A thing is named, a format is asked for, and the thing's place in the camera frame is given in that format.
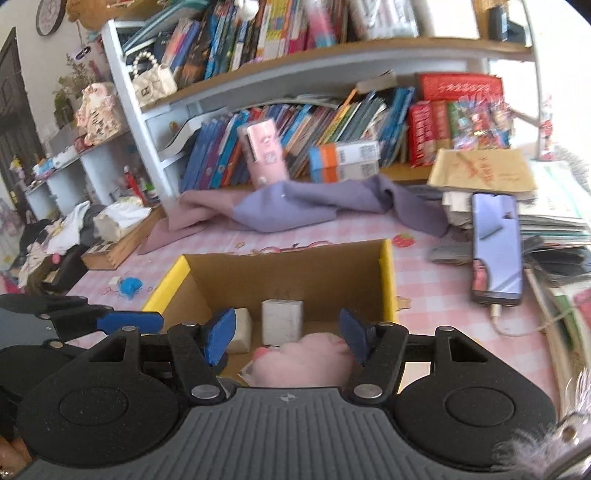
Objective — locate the pink checkered tablecloth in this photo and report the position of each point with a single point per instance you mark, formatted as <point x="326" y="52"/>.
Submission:
<point x="415" y="277"/>

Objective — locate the yellow paper envelopes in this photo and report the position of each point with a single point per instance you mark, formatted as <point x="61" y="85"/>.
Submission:
<point x="485" y="170"/>

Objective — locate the small blue clip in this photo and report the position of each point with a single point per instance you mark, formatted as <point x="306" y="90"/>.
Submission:
<point x="130" y="286"/>

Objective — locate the yellow-edged cardboard box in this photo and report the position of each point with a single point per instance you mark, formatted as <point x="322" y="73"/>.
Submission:
<point x="286" y="272"/>

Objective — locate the wooden chessboard box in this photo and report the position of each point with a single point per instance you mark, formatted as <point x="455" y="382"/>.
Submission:
<point x="122" y="249"/>

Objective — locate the pink floral doll plaque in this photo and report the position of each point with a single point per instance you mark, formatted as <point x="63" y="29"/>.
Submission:
<point x="97" y="113"/>

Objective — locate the white frame wooden bookshelf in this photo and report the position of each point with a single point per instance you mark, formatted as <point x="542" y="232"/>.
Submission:
<point x="138" y="120"/>

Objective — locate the upright red books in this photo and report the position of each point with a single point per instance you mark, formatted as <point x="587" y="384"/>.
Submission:
<point x="429" y="134"/>

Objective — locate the cream white block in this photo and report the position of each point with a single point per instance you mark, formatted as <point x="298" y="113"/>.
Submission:
<point x="242" y="332"/>

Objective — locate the white side shelf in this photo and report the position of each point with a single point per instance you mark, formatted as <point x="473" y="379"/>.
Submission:
<point x="69" y="170"/>

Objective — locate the person's left hand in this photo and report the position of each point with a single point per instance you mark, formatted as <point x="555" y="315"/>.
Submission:
<point x="13" y="454"/>

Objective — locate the dark grey garment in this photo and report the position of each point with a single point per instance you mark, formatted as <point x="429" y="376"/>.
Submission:
<point x="90" y="219"/>

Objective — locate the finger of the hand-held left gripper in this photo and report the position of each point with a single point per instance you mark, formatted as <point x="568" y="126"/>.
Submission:
<point x="46" y="302"/>
<point x="131" y="321"/>

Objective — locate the white printed garment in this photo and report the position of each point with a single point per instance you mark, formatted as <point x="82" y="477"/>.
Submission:
<point x="69" y="230"/>

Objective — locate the red bottle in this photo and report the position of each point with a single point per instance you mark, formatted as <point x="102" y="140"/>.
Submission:
<point x="135" y="183"/>

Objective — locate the black smartphone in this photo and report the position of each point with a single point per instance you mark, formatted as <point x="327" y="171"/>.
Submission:
<point x="496" y="249"/>

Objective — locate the white quilted pearl handbag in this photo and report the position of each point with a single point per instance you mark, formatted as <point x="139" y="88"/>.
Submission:
<point x="152" y="79"/>

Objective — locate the cream tissue pack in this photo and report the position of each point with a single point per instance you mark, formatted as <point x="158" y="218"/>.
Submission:
<point x="117" y="219"/>

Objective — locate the white cube charger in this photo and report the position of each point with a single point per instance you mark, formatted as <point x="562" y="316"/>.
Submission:
<point x="282" y="323"/>

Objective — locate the thick red dictionary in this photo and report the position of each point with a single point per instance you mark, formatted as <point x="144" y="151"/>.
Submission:
<point x="459" y="86"/>

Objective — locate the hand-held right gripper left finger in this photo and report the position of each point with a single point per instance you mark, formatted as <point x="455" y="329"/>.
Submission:
<point x="221" y="337"/>

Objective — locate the round wall clock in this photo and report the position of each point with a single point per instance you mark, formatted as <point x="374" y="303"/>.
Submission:
<point x="50" y="16"/>

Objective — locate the orange and blue carton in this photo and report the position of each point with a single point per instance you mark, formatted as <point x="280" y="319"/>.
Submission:
<point x="346" y="172"/>
<point x="344" y="154"/>

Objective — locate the row of blue books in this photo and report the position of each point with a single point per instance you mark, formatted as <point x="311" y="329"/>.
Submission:
<point x="240" y="147"/>

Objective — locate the tilted row of colourful books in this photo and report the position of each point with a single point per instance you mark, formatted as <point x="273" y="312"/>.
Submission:
<point x="258" y="32"/>

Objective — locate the stack of papers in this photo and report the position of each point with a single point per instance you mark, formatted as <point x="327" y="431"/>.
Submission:
<point x="554" y="212"/>

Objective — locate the pink and purple cloth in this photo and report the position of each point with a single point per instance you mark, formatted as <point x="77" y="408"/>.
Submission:
<point x="300" y="203"/>

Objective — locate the dried flower bunch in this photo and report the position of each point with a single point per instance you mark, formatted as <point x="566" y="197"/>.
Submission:
<point x="74" y="81"/>

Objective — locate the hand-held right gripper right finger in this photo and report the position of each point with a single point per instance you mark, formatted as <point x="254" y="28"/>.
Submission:
<point x="353" y="334"/>

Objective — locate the pink cylindrical device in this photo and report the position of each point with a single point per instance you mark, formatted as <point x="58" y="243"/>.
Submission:
<point x="264" y="152"/>

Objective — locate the pink plush toy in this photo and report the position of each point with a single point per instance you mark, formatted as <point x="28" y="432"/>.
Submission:
<point x="304" y="364"/>

